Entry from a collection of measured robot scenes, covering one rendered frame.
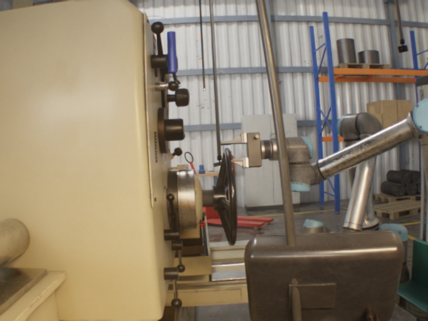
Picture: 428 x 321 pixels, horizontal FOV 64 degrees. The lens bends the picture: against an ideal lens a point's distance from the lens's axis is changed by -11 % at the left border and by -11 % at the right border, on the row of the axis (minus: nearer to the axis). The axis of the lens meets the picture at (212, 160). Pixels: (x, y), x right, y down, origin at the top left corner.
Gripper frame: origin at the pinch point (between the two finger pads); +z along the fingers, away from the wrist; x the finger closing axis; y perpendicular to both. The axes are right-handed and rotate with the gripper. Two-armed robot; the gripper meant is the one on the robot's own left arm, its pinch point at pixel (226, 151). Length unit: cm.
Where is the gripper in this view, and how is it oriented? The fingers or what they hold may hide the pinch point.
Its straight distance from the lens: 147.5
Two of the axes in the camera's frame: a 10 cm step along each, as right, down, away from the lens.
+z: -10.0, 0.5, -0.3
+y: 0.3, -1.2, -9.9
